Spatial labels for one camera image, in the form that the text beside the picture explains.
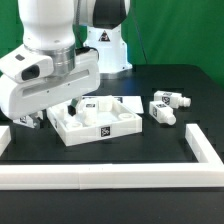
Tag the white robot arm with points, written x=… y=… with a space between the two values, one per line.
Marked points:
x=48 y=26

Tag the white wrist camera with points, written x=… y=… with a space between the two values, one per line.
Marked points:
x=22 y=65

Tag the white square table top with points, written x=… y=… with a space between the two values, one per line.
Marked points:
x=113 y=120

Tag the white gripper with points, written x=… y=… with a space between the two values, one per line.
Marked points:
x=21 y=99

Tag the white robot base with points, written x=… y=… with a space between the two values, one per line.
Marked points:
x=113 y=55

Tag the white obstacle fence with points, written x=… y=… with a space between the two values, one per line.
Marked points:
x=207 y=171

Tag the white sheet with tags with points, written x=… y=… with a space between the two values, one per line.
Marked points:
x=134 y=103

